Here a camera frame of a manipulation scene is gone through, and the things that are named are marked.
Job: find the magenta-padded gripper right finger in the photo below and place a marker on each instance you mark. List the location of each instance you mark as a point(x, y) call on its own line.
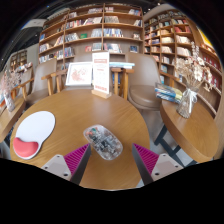
point(163, 165)

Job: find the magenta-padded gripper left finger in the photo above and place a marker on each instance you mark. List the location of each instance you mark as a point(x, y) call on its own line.
point(60, 165)

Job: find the transparent computer mouse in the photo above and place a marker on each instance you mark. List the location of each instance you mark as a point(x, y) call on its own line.
point(102, 141)

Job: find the white mouse pad red rest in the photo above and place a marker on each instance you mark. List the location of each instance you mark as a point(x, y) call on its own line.
point(36, 128)

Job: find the round wooden side table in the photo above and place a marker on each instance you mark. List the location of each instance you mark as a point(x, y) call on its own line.
point(8, 120)
point(193, 133)

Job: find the glass vase with pale flowers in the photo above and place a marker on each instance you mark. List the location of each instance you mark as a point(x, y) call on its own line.
point(186, 103)

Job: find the stack of books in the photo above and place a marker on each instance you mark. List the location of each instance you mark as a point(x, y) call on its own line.
point(168, 93)

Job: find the glass vase with pink flowers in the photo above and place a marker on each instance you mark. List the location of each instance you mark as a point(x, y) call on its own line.
point(9, 100)

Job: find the brown upholstered wooden armchair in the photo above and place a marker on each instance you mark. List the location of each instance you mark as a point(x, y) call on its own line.
point(41, 80)
point(83, 57)
point(143, 83)

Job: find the white framed red print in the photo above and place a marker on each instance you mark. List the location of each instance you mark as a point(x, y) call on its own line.
point(79, 74)

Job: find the white sign on wooden stand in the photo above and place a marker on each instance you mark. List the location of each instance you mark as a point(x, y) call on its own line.
point(101, 73)

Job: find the blue books on chair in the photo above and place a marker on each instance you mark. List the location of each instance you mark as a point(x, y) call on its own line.
point(121, 65)

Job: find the small distant wooden bookshelf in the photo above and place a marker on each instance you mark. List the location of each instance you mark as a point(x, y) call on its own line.
point(18, 60)

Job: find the tall wooden bookshelf with books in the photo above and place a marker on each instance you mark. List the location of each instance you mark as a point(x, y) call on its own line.
point(170, 36)

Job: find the yellow poster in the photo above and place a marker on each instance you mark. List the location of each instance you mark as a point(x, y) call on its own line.
point(206, 40)

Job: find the wide wooden bookshelf with books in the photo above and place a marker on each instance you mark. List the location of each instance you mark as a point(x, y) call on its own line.
point(96, 31)

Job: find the white hanging ceiling panel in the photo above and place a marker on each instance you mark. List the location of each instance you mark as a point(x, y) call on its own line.
point(33, 23)

